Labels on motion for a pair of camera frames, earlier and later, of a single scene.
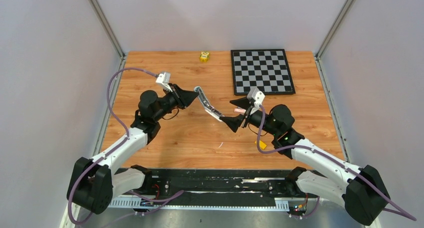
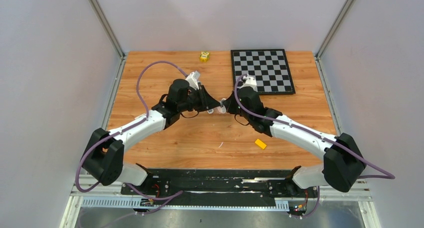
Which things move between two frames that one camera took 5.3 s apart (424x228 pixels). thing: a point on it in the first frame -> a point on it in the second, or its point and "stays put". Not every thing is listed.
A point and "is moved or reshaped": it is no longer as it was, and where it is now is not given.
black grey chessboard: [267, 70] stays put
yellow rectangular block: [262, 145] stays put
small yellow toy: [204, 56] stays put
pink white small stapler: [239, 110] is moved or reshaped
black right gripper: [234, 123] -> [229, 104]
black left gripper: [183, 98] -> [206, 101]
